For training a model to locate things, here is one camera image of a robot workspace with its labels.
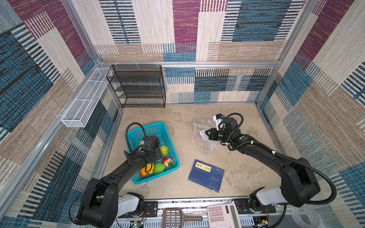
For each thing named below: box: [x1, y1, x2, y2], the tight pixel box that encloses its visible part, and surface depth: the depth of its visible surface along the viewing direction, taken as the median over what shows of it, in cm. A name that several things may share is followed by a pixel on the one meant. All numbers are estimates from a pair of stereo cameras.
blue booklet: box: [187, 159, 225, 194], surface depth 85 cm
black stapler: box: [79, 210, 118, 228], surface depth 41 cm
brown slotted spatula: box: [162, 208, 203, 228], surface depth 72 cm
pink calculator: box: [206, 202, 242, 228], surface depth 71 cm
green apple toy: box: [153, 161, 166, 175], surface depth 83 cm
